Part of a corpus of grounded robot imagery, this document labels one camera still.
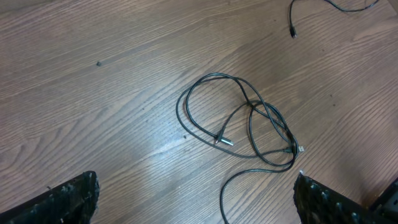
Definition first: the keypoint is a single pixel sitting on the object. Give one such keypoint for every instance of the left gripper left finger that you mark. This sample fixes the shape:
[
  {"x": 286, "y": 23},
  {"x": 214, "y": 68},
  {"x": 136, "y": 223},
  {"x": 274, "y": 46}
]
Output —
[{"x": 73, "y": 201}]

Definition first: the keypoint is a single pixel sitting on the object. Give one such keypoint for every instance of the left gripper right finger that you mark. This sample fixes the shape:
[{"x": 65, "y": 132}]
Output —
[{"x": 316, "y": 203}]

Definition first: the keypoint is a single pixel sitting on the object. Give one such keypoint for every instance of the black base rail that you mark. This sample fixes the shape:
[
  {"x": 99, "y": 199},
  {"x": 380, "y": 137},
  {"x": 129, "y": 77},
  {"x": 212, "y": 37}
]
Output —
[{"x": 386, "y": 204}]

